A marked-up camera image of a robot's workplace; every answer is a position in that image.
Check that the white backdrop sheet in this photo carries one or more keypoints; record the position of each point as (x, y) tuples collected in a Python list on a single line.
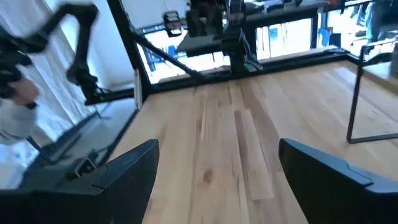
[(56, 62)]

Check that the wooden shelf with black legs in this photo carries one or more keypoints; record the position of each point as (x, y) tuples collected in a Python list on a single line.
[(354, 102)]

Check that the person's hand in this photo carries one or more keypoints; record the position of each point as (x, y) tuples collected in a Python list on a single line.
[(23, 91)]

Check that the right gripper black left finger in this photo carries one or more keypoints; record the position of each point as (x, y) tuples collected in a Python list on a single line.
[(118, 202)]

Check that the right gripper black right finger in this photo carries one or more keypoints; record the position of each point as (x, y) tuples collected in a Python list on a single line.
[(335, 199)]

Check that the person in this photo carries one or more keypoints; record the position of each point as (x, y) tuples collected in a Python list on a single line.
[(377, 18)]

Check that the black silver-rimmed camera box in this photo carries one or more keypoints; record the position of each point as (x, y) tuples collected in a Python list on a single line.
[(84, 167)]

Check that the person's forearm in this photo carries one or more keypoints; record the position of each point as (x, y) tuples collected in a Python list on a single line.
[(15, 121)]

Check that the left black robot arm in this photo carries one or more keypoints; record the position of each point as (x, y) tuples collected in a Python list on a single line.
[(236, 53)]

